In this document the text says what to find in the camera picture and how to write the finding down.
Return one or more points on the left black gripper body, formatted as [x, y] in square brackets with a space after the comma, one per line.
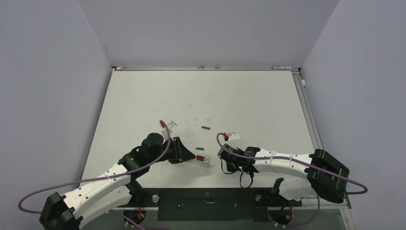
[172, 153]

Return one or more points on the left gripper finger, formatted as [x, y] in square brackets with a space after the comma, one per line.
[181, 149]
[186, 157]

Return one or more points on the aluminium rail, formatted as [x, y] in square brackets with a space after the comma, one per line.
[147, 68]
[311, 124]

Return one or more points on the aluminium right rail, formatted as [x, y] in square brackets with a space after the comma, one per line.
[311, 124]

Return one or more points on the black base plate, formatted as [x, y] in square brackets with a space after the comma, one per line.
[211, 204]

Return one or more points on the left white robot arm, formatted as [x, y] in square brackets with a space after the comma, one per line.
[118, 186]

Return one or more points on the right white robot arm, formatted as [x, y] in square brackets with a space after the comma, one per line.
[314, 174]

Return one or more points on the white remote control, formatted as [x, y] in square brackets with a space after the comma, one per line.
[201, 159]

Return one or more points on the aluminium back rail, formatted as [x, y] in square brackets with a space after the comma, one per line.
[147, 68]

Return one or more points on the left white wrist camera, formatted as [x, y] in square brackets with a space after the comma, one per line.
[170, 126]

